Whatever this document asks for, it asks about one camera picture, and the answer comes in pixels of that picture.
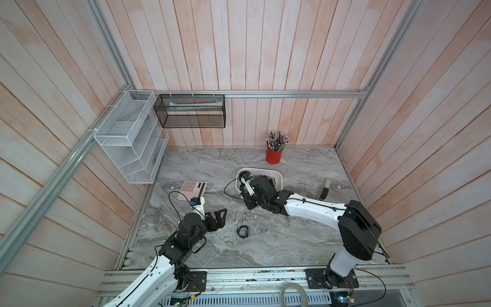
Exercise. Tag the bundle of coloured pencils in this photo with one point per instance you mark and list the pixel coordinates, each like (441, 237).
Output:
(276, 141)

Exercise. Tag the black watch with keychain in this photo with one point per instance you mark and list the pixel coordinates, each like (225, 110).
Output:
(243, 231)

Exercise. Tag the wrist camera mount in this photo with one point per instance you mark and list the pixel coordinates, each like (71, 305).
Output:
(197, 203)
(245, 178)

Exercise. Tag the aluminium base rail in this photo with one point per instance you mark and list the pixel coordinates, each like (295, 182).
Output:
(372, 285)

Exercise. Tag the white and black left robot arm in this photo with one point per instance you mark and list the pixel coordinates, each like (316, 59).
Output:
(168, 271)

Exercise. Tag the black and cream utility knife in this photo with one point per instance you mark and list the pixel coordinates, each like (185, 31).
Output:
(325, 190)

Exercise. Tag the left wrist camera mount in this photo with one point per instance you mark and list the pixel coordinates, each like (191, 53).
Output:
(197, 203)

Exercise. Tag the red metal pencil bucket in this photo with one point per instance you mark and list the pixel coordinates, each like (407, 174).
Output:
(273, 157)

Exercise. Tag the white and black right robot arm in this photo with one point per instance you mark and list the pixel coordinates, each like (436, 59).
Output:
(358, 229)

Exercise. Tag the white plastic storage box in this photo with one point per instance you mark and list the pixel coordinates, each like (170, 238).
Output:
(264, 172)

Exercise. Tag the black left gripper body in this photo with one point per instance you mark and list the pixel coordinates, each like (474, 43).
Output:
(210, 225)

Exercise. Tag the white wire mesh shelf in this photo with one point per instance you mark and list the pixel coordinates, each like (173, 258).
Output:
(131, 136)

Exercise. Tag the black mesh wall basket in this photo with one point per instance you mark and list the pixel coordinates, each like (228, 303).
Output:
(193, 111)

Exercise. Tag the white tape roll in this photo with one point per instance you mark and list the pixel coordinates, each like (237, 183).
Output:
(293, 294)

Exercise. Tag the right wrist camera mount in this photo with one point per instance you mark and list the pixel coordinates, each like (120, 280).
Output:
(245, 178)

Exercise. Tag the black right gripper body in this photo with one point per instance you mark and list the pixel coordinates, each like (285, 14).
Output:
(252, 202)

